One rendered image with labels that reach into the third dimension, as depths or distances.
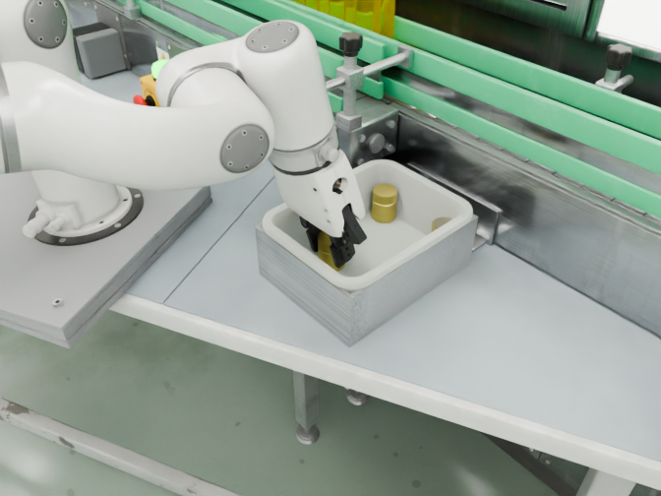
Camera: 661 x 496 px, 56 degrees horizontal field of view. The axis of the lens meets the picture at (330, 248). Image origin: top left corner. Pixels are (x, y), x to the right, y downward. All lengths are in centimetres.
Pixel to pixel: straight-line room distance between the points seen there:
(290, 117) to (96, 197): 36
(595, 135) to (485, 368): 29
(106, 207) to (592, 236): 62
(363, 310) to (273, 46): 30
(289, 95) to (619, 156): 37
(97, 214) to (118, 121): 39
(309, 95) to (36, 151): 24
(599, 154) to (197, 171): 46
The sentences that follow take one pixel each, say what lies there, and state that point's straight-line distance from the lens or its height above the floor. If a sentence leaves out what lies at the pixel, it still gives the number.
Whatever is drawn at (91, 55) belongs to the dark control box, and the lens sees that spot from 137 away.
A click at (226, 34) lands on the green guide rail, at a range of 106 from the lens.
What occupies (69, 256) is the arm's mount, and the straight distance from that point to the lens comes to 85.
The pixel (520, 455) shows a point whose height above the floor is 3.
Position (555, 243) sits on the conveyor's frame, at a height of 80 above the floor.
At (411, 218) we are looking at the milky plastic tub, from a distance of 85.
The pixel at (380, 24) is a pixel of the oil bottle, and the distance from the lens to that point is 96.
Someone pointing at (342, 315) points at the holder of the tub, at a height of 79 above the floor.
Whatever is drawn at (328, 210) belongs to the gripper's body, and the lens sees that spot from 66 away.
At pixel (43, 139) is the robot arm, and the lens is 52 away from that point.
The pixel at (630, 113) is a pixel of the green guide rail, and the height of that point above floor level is 95.
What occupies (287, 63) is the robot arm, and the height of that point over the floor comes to 107.
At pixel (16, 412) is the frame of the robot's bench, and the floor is 20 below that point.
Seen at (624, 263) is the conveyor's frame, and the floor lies 82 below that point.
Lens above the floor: 128
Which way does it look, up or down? 39 degrees down
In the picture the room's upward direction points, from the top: straight up
